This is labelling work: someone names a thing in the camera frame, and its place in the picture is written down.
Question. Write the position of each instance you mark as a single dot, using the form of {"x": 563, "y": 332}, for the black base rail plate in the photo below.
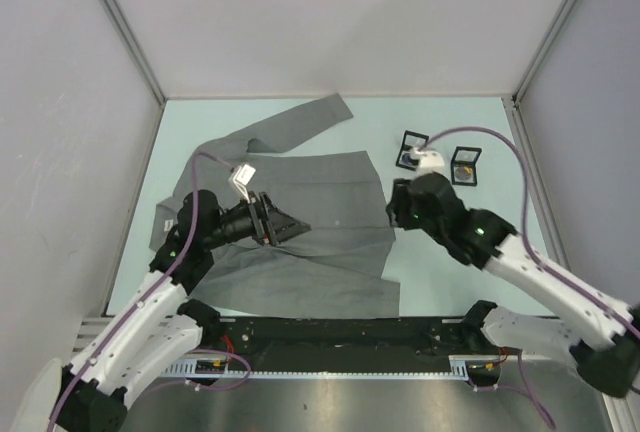
{"x": 388, "y": 344}

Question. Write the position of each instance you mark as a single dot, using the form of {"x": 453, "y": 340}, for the black frame stand left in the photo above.
{"x": 410, "y": 140}

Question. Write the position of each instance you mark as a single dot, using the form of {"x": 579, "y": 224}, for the silver yellow round brooch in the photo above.
{"x": 464, "y": 174}

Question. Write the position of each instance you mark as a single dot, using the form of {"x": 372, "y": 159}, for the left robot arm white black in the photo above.
{"x": 162, "y": 322}

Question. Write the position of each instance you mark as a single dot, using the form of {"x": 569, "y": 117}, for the grey button-up shirt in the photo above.
{"x": 333, "y": 271}

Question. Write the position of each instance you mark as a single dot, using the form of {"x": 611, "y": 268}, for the white slotted cable duct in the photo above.
{"x": 193, "y": 369}

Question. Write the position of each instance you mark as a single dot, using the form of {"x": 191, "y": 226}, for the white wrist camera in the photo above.
{"x": 240, "y": 179}
{"x": 427, "y": 161}

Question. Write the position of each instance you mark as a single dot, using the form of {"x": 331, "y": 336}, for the aluminium frame post left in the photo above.
{"x": 133, "y": 47}

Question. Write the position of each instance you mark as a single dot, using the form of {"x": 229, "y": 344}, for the black frame stand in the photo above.
{"x": 410, "y": 140}
{"x": 465, "y": 155}

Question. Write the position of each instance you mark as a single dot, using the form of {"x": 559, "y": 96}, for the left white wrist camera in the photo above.
{"x": 240, "y": 179}

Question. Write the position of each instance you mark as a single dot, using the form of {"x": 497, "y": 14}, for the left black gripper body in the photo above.
{"x": 260, "y": 227}

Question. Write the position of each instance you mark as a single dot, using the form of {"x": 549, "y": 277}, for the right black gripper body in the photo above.
{"x": 403, "y": 214}

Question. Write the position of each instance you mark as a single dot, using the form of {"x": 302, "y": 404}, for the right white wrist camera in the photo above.
{"x": 427, "y": 161}

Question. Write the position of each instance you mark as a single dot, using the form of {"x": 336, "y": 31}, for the aluminium frame post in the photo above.
{"x": 133, "y": 47}
{"x": 551, "y": 35}

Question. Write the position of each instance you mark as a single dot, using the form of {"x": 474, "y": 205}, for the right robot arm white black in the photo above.
{"x": 589, "y": 331}

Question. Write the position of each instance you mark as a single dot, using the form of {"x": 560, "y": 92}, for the black frame stand right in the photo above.
{"x": 465, "y": 155}

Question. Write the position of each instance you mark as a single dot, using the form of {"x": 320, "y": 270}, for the aluminium frame post right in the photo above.
{"x": 551, "y": 35}

